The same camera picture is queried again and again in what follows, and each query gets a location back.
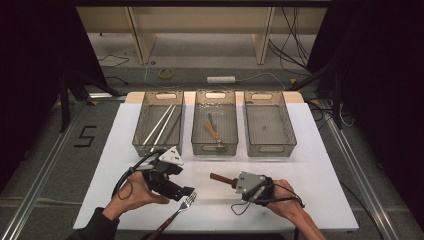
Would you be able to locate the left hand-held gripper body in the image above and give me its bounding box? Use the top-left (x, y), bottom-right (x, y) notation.
top-left (143, 145), bottom-right (185, 201)

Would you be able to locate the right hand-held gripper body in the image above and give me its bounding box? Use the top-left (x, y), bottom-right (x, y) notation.
top-left (234, 171), bottom-right (276, 205)

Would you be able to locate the wooden-handled knife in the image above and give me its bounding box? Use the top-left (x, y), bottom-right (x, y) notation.
top-left (209, 172), bottom-right (239, 187)

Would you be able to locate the wooden-handled fork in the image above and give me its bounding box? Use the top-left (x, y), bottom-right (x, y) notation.
top-left (141, 190), bottom-right (198, 240)

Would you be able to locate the grey plastic bin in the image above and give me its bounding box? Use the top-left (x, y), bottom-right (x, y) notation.
top-left (131, 90), bottom-right (185, 158)
top-left (190, 89), bottom-right (240, 157)
top-left (242, 90), bottom-right (298, 158)

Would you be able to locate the amber plastic spoon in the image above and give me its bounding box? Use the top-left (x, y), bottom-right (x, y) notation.
top-left (203, 120), bottom-right (226, 150)

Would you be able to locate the person's left hand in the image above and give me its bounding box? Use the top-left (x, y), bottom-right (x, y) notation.
top-left (102, 170), bottom-right (171, 221)

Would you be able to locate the person's right hand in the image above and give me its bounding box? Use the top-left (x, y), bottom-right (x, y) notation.
top-left (264, 179), bottom-right (306, 221)

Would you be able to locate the yellow tape roll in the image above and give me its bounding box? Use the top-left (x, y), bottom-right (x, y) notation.
top-left (157, 67), bottom-right (175, 80)

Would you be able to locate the white power strip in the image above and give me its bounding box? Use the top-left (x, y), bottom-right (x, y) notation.
top-left (206, 75), bottom-right (236, 84)

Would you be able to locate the black metal stand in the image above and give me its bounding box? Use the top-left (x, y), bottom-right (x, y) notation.
top-left (286, 63), bottom-right (344, 129)
top-left (58, 68), bottom-right (121, 133)

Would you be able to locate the light wooden shelf unit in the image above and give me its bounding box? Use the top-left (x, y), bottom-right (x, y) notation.
top-left (75, 6), bottom-right (328, 66)

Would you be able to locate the left hand-held gripper cable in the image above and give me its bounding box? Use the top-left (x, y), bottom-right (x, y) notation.
top-left (111, 155), bottom-right (158, 201)

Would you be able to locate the hand-held gripper cable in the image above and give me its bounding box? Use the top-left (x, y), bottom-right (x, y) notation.
top-left (230, 184), bottom-right (306, 216)
top-left (111, 155), bottom-right (158, 201)

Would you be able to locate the right hand-held gripper cable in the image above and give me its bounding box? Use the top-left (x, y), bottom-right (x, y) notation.
top-left (230, 184), bottom-right (306, 216)

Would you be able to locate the white cable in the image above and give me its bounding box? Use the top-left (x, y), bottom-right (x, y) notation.
top-left (143, 63), bottom-right (288, 91)

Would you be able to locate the aluminium floor rail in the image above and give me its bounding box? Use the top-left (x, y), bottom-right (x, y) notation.
top-left (321, 99), bottom-right (401, 240)
top-left (0, 99), bottom-right (88, 240)

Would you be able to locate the thin black floor cable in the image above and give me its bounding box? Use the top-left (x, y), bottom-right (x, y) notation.
top-left (98, 54), bottom-right (130, 68)

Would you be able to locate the bundle of black cables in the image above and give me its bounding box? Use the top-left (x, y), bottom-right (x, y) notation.
top-left (268, 6), bottom-right (313, 73)

